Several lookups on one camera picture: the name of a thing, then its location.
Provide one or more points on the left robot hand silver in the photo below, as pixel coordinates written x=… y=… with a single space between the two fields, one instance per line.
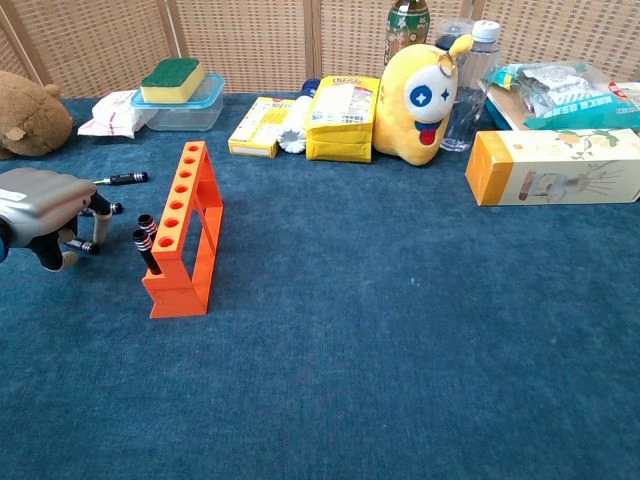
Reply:
x=45 y=200

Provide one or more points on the orange screwdriver rack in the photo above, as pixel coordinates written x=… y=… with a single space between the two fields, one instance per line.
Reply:
x=187 y=287

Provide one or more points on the brown plush capybara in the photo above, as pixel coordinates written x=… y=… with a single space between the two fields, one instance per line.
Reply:
x=30 y=120

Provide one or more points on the white tissue packet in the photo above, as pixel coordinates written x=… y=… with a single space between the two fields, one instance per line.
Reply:
x=110 y=117

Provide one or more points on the clear container blue lid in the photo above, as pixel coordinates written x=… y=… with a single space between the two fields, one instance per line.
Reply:
x=190 y=115

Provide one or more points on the yellow green sponge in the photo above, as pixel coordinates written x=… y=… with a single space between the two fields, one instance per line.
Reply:
x=170 y=80

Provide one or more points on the small yellow carton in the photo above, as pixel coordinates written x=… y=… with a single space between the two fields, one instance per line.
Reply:
x=260 y=125

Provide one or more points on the white bottle blue cap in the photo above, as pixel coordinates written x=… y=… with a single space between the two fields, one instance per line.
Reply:
x=295 y=130

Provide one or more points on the wicker folding screen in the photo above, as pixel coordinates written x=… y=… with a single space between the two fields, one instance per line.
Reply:
x=250 y=40

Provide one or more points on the yellow snack bag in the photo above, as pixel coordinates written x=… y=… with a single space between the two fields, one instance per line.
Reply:
x=340 y=120

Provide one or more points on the blue table cloth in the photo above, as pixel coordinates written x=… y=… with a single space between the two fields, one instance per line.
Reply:
x=350 y=350

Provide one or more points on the yellow plush toy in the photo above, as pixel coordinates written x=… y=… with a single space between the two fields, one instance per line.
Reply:
x=400 y=125

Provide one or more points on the green tea bottle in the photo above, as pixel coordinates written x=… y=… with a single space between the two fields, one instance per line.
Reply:
x=407 y=25

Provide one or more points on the clear lidded drink cup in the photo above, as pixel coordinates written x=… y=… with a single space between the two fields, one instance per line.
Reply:
x=450 y=30

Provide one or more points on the clear water bottle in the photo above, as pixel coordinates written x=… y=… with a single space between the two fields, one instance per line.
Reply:
x=475 y=75

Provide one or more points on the orange white long carton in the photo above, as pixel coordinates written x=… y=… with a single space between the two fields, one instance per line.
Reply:
x=550 y=170

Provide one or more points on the teal snack bag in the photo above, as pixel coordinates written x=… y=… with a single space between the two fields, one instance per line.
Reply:
x=575 y=107

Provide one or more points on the long white tissue pack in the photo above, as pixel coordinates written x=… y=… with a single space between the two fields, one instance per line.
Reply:
x=631 y=89

